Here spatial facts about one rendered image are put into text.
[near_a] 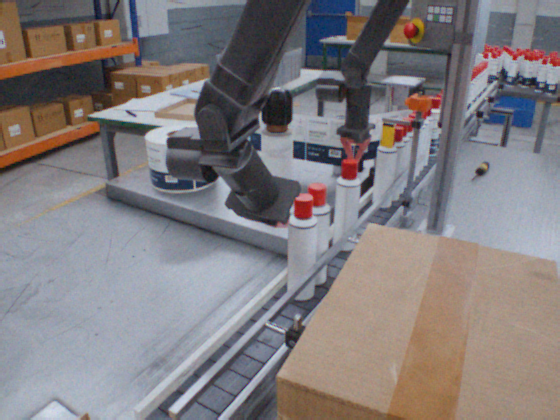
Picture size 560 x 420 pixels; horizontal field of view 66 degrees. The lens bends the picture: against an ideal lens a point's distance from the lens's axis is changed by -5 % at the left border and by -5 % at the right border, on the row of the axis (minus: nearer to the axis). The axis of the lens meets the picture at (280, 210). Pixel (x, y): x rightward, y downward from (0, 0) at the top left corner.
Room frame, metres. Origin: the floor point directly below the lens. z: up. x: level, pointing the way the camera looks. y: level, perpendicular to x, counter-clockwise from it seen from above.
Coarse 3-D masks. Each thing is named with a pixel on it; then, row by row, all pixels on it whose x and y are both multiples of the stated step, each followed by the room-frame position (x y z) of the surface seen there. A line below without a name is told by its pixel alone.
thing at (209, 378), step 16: (416, 160) 1.22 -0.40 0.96; (400, 176) 1.10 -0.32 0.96; (288, 304) 0.58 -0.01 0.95; (272, 320) 0.54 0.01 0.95; (256, 336) 0.50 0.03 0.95; (240, 352) 0.47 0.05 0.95; (224, 368) 0.44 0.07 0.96; (208, 384) 0.41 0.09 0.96; (192, 400) 0.38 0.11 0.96; (176, 416) 0.35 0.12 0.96
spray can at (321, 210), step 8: (312, 184) 0.75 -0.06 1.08; (320, 184) 0.75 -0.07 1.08; (312, 192) 0.73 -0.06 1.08; (320, 192) 0.73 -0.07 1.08; (320, 200) 0.73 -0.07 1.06; (320, 208) 0.73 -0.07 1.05; (328, 208) 0.74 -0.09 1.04; (320, 216) 0.72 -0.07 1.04; (328, 216) 0.73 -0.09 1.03; (320, 224) 0.72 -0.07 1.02; (328, 224) 0.73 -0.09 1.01; (320, 232) 0.72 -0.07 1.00; (328, 232) 0.73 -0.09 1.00; (320, 240) 0.72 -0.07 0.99; (328, 240) 0.74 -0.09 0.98; (320, 248) 0.72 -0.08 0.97; (328, 248) 0.74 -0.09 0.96; (320, 256) 0.72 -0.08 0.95; (320, 272) 0.72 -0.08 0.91; (320, 280) 0.72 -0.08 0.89
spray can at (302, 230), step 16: (304, 208) 0.68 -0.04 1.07; (304, 224) 0.68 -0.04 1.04; (288, 240) 0.69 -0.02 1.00; (304, 240) 0.67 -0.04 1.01; (288, 256) 0.69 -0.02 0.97; (304, 256) 0.67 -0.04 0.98; (288, 272) 0.69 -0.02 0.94; (304, 272) 0.67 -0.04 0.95; (288, 288) 0.69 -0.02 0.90; (304, 288) 0.67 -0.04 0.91
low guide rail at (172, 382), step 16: (368, 192) 1.10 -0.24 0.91; (272, 288) 0.67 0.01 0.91; (256, 304) 0.63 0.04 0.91; (240, 320) 0.59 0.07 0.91; (224, 336) 0.55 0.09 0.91; (208, 352) 0.52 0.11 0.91; (176, 368) 0.47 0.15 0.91; (192, 368) 0.48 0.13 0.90; (160, 384) 0.44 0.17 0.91; (176, 384) 0.45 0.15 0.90; (144, 400) 0.41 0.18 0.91; (160, 400) 0.43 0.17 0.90; (144, 416) 0.40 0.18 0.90
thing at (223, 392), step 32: (384, 224) 0.98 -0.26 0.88; (320, 288) 0.72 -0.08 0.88; (256, 320) 0.62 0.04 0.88; (288, 320) 0.62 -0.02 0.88; (224, 352) 0.54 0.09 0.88; (256, 352) 0.54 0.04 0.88; (192, 384) 0.47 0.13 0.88; (224, 384) 0.48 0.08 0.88; (160, 416) 0.41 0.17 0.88; (192, 416) 0.42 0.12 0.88
